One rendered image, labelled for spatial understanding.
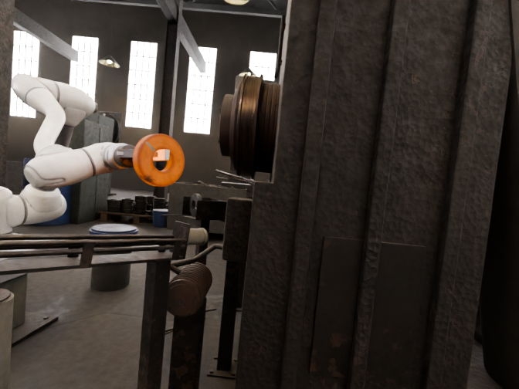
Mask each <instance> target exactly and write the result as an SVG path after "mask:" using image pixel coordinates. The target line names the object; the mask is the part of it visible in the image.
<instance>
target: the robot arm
mask: <svg viewBox="0 0 519 389"><path fill-rule="evenodd" d="M11 86H12V90H13V92H14V94H15V95H16V96H17V97H18V98H19V99H20V100H21V101H22V102H23V103H24V104H26V105H27V106H29V107H31V108H33V109H34V110H36V111H39V112H40V113H42V114H44V115H46V118H45V120H44V121H43V123H42V126H41V127H40V129H39V132H38V133H37V135H36V138H35V140H34V150H35V152H36V156H35V158H33V159H32V160H31V161H30V162H29V163H28V164H27V165H26V166H25V169H24V175H25V178H26V179H27V181H28V182H29V183H30V184H28V185H26V186H25V189H24V190H23V191H22V192H21V193H20V195H13V194H12V192H11V191H10V190H9V189H7V188H3V187H1V186H0V235H13V232H12V227H15V226H17V225H29V224H36V223H41V222H48V221H51V220H53V219H56V218H58V217H60V216H61V215H63V214H64V212H65V211H66V199H65V198H64V197H63V196H62V195H61V194H60V190H59V189H58V188H61V187H65V186H68V185H71V184H75V183H78V182H81V181H84V180H86V179H87V178H91V177H93V176H97V175H100V174H106V173H110V172H113V171H117V170H122V169H128V168H130V167H133V166H134V165H133V153H134V149H135V146H133V145H128V144H115V143H100V144H93V145H91V146H89V147H84V148H80V149H76V150H72V149H71V148H68V146H69V144H70V139H71V137H72V134H73V129H74V127H75V126H76V125H78V124H79V123H80V121H81V120H82V119H83V118H84V117H89V116H90V115H92V114H93V112H94V111H95V102H94V100H93V98H92V97H91V96H90V95H88V94H87V93H85V92H84V91H82V90H81V89H79V88H77V87H75V86H71V85H68V84H65V83H61V82H56V81H52V80H49V79H43V78H39V77H36V76H35V77H33V76H31V75H29V74H24V73H20V74H16V75H14V76H13V78H12V84H11ZM169 157H170V150H166V149H164V150H158V151H156V152H155V153H154V156H153V162H155V161H169Z"/></svg>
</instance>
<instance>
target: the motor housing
mask: <svg viewBox="0 0 519 389"><path fill-rule="evenodd" d="M211 285H212V273H211V271H210V269H209V268H208V267H207V266H206V265H204V264H202V263H199V262H196V263H192V264H189V265H187V266H185V267H184V268H183V269H182V272H181V273H180V274H179V275H177V276H176V277H175V278H173V280H172V281H170V283H169V288H168V307H167V311H168V312H169V313H170V314H172V315H174V323H173V333H172V342H171V360H170V370H169V379H168V389H198V386H199V378H200V369H201V360H202V343H203V334H204V325H205V308H206V300H207V298H206V297H205V296H206V294H207V293H208V291H209V289H210V287H211Z"/></svg>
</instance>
